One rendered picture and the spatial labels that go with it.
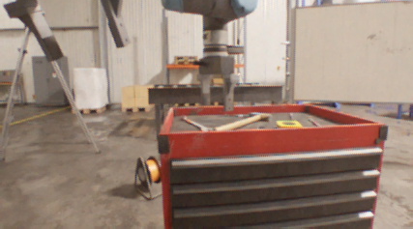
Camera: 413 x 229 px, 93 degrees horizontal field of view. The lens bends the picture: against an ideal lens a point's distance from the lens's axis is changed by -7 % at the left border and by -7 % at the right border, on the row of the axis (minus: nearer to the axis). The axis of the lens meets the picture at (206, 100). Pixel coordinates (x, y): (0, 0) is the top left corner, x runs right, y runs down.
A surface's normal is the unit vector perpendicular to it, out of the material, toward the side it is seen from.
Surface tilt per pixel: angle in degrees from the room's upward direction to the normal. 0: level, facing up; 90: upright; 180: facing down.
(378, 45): 90
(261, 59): 90
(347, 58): 90
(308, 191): 90
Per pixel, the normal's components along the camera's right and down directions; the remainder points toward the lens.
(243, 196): 0.10, 0.12
